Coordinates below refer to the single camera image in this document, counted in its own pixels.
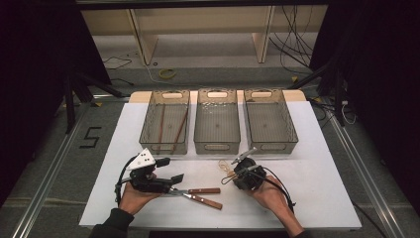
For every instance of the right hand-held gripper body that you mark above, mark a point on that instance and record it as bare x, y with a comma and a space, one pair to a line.
249, 175

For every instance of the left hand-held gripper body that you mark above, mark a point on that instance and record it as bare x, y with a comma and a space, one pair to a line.
145, 181

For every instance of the smoky transparent plastic bin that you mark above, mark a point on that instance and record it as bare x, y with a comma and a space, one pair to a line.
165, 148
217, 149
272, 148

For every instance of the person's left hand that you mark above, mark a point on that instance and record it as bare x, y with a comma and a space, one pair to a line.
135, 200

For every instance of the person's right hand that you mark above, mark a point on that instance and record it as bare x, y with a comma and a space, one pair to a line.
270, 195

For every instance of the yellow tape roll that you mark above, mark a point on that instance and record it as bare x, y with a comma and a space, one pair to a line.
161, 74

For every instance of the black tripod stand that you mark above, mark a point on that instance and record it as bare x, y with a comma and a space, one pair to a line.
338, 99
70, 109

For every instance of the light wooden desk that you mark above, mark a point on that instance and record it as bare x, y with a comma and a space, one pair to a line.
198, 20

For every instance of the black curtain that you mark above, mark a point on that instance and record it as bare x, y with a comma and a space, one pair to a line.
379, 82
33, 82

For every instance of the aluminium floor rail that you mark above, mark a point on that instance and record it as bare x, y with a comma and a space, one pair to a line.
366, 172
49, 175

